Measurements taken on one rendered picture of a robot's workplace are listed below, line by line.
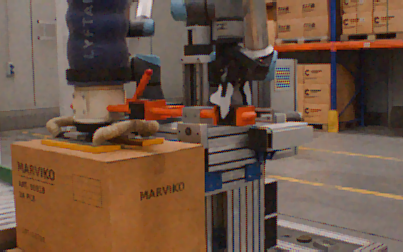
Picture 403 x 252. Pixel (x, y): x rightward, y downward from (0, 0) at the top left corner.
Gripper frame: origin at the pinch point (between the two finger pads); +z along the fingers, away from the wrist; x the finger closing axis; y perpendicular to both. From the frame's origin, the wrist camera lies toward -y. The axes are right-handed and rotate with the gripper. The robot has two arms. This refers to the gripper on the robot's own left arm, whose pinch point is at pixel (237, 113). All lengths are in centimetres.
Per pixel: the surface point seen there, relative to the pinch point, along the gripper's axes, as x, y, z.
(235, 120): 3.7, -2.3, 1.4
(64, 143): 15, 61, 11
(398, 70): -861, 295, -1
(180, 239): -7, 30, 43
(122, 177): 15.6, 29.9, 18.5
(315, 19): -733, 402, -96
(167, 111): 3.4, 23.2, 0.1
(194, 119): 3.5, 12.4, 1.9
